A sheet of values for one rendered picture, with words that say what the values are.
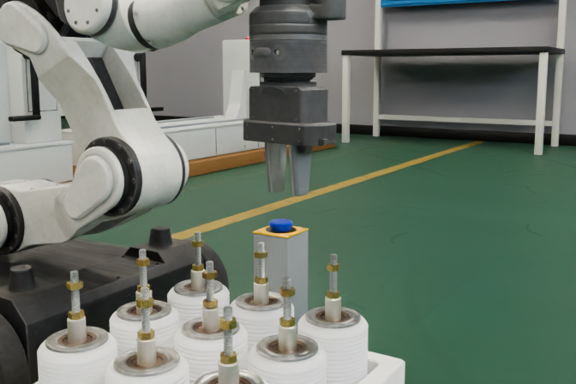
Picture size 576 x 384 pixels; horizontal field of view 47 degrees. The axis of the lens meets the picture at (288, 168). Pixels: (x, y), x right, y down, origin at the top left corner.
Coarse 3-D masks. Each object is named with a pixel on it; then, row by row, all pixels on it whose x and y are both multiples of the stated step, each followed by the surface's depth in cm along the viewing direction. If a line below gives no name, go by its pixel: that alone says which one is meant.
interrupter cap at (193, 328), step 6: (198, 318) 89; (186, 324) 87; (192, 324) 87; (198, 324) 87; (186, 330) 85; (192, 330) 85; (198, 330) 86; (222, 330) 86; (234, 330) 85; (186, 336) 84; (192, 336) 83; (198, 336) 83; (204, 336) 83; (210, 336) 83; (216, 336) 83; (222, 336) 83
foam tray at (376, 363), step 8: (368, 352) 96; (368, 360) 94; (376, 360) 93; (384, 360) 93; (392, 360) 93; (400, 360) 93; (248, 368) 91; (368, 368) 94; (376, 368) 91; (384, 368) 91; (392, 368) 91; (400, 368) 92; (368, 376) 88; (376, 376) 88; (384, 376) 88; (392, 376) 89; (400, 376) 92
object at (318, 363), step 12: (252, 348) 81; (252, 360) 78; (264, 360) 77; (312, 360) 77; (324, 360) 78; (264, 372) 76; (276, 372) 76; (288, 372) 75; (300, 372) 76; (312, 372) 77; (324, 372) 79
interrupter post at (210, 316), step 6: (216, 306) 86; (204, 312) 85; (210, 312) 85; (216, 312) 85; (204, 318) 85; (210, 318) 85; (216, 318) 85; (204, 324) 85; (210, 324) 85; (216, 324) 85; (204, 330) 85; (210, 330) 85; (216, 330) 85
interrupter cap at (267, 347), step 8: (272, 336) 83; (304, 336) 83; (264, 344) 81; (272, 344) 81; (304, 344) 81; (312, 344) 81; (264, 352) 78; (272, 352) 78; (280, 352) 79; (288, 352) 79; (296, 352) 79; (304, 352) 78; (312, 352) 78; (272, 360) 77; (280, 360) 76; (288, 360) 76; (296, 360) 76
